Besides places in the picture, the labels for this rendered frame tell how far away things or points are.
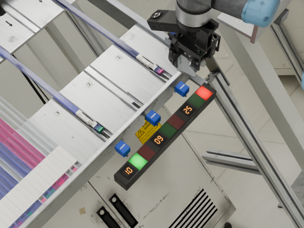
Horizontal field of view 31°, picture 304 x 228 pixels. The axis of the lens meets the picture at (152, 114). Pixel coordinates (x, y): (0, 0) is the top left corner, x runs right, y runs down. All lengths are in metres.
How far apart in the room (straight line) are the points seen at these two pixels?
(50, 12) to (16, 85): 1.76
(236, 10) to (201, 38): 0.15
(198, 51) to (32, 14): 0.56
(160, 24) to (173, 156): 0.69
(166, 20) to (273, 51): 1.39
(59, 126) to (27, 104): 1.96
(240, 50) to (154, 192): 0.52
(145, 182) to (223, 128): 0.93
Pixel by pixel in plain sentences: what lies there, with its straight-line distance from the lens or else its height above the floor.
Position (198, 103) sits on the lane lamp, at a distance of 1.39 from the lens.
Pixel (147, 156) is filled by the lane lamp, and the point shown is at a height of 0.65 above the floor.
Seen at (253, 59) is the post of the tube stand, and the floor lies 0.56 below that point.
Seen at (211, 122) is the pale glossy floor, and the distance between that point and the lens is 2.71.
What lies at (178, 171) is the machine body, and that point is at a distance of 1.82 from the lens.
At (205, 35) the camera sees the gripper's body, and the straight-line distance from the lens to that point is 1.13.
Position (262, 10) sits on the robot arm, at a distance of 1.01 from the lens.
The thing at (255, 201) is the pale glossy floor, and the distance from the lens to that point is 2.09.
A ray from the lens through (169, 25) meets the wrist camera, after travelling 1.18.
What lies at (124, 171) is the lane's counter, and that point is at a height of 0.66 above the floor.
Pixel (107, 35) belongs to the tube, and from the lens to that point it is 1.48.
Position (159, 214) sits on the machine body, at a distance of 1.80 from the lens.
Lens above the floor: 1.23
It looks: 23 degrees down
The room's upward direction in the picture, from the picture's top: 35 degrees counter-clockwise
